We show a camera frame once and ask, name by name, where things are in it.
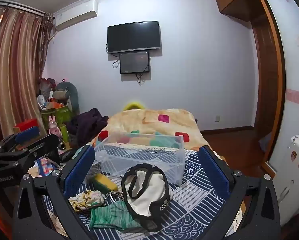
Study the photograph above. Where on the small black wall monitor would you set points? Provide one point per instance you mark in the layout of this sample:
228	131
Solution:
134	62

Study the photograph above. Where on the black and white fabric bag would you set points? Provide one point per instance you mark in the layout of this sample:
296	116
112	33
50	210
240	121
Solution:
146	194

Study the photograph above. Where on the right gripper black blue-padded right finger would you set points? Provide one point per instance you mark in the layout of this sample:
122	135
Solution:
261	219

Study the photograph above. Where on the blue white patterned bedspread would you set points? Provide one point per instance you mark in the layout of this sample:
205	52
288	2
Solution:
193	206

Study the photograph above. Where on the green striped knit cloth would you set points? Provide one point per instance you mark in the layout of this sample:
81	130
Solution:
115	216

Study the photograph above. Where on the yellow fuzzy ball toy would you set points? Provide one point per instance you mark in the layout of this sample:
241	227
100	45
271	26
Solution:
133	105

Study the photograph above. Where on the clear plastic storage box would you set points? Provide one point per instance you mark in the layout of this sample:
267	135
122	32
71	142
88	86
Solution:
120	151

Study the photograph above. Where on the green grey plush cushion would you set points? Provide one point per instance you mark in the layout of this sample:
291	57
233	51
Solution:
66	92

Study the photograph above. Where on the beige fleece blanket coloured squares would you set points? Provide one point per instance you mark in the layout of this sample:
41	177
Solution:
146	121

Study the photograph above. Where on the grey fuzzy item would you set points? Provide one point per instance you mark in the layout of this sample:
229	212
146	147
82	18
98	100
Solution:
94	170

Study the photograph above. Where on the large black wall television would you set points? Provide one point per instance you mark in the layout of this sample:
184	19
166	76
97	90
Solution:
133	37

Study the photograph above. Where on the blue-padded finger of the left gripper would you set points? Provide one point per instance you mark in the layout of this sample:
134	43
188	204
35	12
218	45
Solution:
27	135

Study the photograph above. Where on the green cardboard box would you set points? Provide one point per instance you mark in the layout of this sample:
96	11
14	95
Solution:
62	114

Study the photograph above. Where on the pink plush rabbit toy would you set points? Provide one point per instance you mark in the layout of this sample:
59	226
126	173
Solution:
53	127

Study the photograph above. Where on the dark purple clothing pile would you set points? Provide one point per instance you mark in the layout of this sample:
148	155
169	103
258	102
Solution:
84	127

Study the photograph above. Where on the yellow green sponge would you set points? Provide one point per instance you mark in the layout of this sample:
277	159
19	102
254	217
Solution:
103	184

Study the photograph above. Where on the yellow floral fabric piece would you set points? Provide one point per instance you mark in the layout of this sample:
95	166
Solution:
86	200

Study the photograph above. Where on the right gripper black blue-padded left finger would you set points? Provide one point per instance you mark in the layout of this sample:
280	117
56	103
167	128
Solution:
31	219

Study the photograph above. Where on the white wall air conditioner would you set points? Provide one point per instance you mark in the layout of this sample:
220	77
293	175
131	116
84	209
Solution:
75	15

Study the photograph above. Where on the red box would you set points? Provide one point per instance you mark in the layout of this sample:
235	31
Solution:
22	126

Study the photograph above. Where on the red beige striped curtain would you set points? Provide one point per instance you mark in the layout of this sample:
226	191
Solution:
24	40

